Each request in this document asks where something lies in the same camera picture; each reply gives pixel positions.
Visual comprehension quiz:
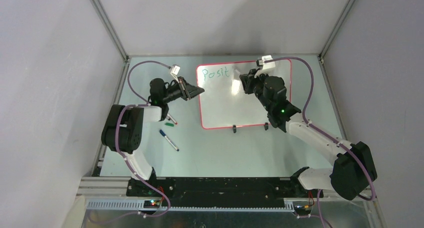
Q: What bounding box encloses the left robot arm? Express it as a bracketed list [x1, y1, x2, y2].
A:
[101, 77, 205, 196]

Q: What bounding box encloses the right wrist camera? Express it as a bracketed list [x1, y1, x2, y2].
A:
[254, 55, 276, 77]

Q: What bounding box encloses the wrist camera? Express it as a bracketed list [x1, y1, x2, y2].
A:
[169, 64, 181, 78]
[254, 55, 276, 77]

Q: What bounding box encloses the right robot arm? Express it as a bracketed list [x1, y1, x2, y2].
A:
[239, 69, 378, 200]

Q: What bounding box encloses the blue whiteboard marker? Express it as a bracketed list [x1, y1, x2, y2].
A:
[159, 129, 180, 151]

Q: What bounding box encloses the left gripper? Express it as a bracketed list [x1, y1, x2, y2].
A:
[162, 77, 204, 104]

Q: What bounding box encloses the red whiteboard marker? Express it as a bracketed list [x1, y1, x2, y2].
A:
[167, 114, 178, 125]

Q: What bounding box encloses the aluminium frame front rail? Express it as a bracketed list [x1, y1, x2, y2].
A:
[76, 176, 379, 214]

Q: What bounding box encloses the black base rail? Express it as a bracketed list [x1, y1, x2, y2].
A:
[126, 177, 318, 208]

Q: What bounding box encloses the pink framed whiteboard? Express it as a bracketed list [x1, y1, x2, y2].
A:
[195, 58, 293, 130]

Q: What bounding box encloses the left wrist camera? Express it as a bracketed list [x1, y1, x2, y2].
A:
[169, 64, 181, 78]

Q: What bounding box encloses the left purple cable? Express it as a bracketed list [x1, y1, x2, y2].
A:
[86, 60, 171, 222]

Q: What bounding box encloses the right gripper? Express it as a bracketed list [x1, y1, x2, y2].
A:
[241, 68, 273, 112]

